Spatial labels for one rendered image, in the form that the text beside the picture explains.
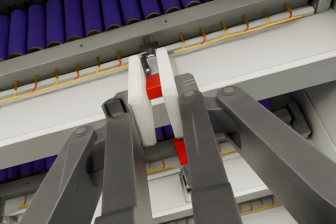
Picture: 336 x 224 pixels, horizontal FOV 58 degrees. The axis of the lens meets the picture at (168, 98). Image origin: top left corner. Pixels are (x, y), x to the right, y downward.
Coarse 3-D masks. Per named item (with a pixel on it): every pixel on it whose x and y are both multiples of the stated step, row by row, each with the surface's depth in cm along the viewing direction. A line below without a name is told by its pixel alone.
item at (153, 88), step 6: (150, 60) 25; (156, 60) 25; (150, 66) 26; (156, 66) 26; (150, 72) 24; (156, 72) 24; (150, 78) 22; (156, 78) 21; (150, 84) 20; (156, 84) 20; (150, 90) 19; (156, 90) 19; (150, 96) 19; (156, 96) 19
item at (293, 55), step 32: (320, 0) 27; (256, 32) 29; (288, 32) 28; (320, 32) 28; (96, 64) 30; (192, 64) 28; (224, 64) 27; (256, 64) 27; (288, 64) 26; (320, 64) 27; (32, 96) 29; (64, 96) 29; (96, 96) 28; (256, 96) 29; (0, 128) 28; (32, 128) 27; (64, 128) 27; (96, 128) 28; (0, 160) 29; (32, 160) 31
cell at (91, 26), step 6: (84, 0) 32; (90, 0) 32; (96, 0) 32; (84, 6) 32; (90, 6) 31; (96, 6) 32; (84, 12) 31; (90, 12) 31; (96, 12) 31; (84, 18) 31; (90, 18) 30; (96, 18) 31; (84, 24) 31; (90, 24) 30; (96, 24) 30; (90, 30) 30; (96, 30) 30; (102, 30) 30
